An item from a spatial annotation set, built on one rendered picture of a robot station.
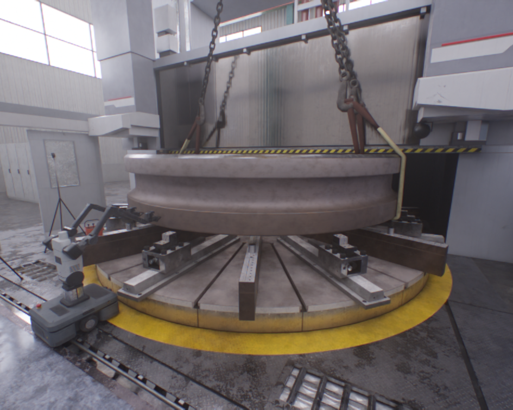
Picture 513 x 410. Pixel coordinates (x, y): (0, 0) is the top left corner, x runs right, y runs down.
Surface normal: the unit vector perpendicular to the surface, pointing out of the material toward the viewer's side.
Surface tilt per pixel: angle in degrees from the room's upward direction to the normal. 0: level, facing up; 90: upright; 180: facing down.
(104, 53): 90
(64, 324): 90
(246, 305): 90
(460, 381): 0
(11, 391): 0
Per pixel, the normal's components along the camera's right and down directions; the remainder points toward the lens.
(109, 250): 0.66, 0.15
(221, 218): -0.20, 0.19
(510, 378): 0.00, -0.98
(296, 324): 0.10, 0.19
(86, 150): 0.88, 0.09
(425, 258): -0.75, 0.13
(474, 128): -0.47, 0.17
